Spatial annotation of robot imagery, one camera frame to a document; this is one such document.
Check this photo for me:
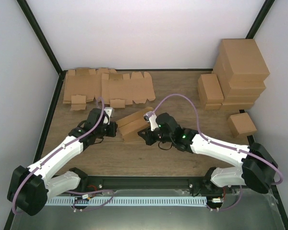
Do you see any cardboard box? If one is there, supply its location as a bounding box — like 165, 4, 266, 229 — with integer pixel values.
116, 107, 153, 142

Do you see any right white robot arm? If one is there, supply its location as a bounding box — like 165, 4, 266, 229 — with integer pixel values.
138, 112, 278, 194

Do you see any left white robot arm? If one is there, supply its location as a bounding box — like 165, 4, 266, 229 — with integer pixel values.
7, 107, 118, 216

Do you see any small folded box left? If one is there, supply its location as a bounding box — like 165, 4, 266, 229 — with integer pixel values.
198, 74, 224, 104

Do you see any lone small folded box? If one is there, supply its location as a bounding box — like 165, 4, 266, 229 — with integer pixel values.
228, 113, 257, 138

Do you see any large top folded box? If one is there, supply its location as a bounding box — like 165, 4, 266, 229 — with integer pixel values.
219, 39, 270, 83

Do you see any flat cardboard blank middle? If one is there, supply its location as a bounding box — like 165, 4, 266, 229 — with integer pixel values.
101, 72, 156, 108

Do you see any flat cardboard blank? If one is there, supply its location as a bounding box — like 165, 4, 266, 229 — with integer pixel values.
63, 68, 117, 111
101, 72, 156, 108

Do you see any flat cardboard blank left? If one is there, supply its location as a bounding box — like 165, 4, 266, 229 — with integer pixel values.
63, 68, 117, 111

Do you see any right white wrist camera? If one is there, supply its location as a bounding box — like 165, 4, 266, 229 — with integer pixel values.
144, 111, 159, 131

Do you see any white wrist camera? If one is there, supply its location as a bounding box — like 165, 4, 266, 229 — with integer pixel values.
103, 107, 115, 125
144, 111, 159, 131

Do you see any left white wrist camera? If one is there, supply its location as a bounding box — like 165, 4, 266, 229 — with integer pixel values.
103, 107, 115, 125

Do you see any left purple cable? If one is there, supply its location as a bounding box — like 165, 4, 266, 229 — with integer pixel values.
12, 96, 115, 214

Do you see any black aluminium frame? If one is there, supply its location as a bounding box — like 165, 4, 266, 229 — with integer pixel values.
4, 0, 288, 230

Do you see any light blue slotted rail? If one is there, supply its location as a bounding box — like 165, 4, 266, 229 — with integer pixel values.
46, 196, 207, 207

